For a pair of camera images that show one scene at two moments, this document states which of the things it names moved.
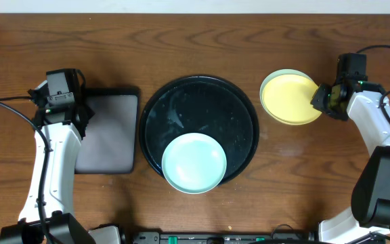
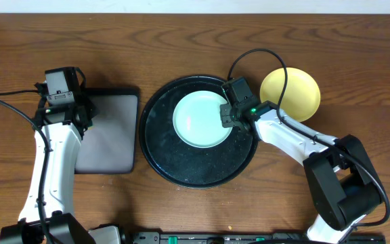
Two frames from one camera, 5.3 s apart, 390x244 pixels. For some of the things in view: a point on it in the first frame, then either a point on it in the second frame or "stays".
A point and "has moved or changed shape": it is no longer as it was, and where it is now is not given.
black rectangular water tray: x=109 y=146 stays
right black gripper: x=317 y=104 to x=225 y=110
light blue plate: x=193 y=163 to x=197 y=119
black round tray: x=200 y=104 stays
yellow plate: x=288 y=98 has moved or changed shape
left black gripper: x=85 y=109 stays
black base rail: x=212 y=238 stays
